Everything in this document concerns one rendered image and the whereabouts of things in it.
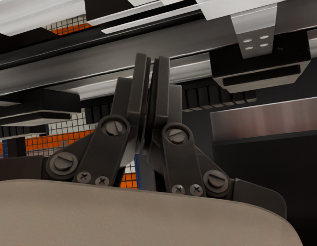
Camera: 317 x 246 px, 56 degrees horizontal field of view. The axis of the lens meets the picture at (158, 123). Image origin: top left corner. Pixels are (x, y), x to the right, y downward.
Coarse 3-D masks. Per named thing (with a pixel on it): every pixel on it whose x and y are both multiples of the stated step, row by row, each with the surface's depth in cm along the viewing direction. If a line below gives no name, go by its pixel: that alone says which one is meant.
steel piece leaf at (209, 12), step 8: (208, 0) 21; (216, 0) 21; (224, 0) 21; (232, 0) 21; (240, 0) 21; (248, 0) 22; (256, 0) 22; (264, 0) 22; (272, 0) 22; (280, 0) 22; (200, 8) 22; (208, 8) 22; (216, 8) 22; (224, 8) 22; (232, 8) 23; (240, 8) 23; (248, 8) 23; (208, 16) 23; (216, 16) 24
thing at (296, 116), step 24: (216, 120) 20; (240, 120) 20; (264, 120) 19; (288, 120) 19; (312, 120) 18; (216, 144) 20; (240, 144) 19; (264, 144) 18; (288, 144) 18; (312, 144) 18; (240, 168) 19; (264, 168) 18; (288, 168) 18; (312, 168) 18; (288, 192) 18; (312, 192) 18; (288, 216) 18; (312, 216) 17; (312, 240) 17
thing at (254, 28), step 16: (240, 16) 24; (256, 16) 24; (272, 16) 24; (240, 32) 27; (256, 32) 28; (272, 32) 29; (304, 32) 35; (224, 48) 39; (240, 48) 33; (256, 48) 34; (272, 48) 34; (288, 48) 36; (304, 48) 35; (224, 64) 39; (240, 64) 38; (256, 64) 37; (272, 64) 37; (288, 64) 36; (304, 64) 37; (224, 80) 40; (240, 80) 39; (256, 80) 38; (272, 80) 39; (288, 80) 40
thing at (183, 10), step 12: (84, 0) 22; (96, 0) 22; (108, 0) 22; (120, 0) 21; (156, 0) 20; (192, 0) 22; (96, 12) 22; (108, 12) 22; (120, 12) 21; (132, 12) 22; (144, 12) 23; (156, 12) 23; (168, 12) 22; (180, 12) 23; (96, 24) 23; (108, 24) 24; (120, 24) 24; (132, 24) 24
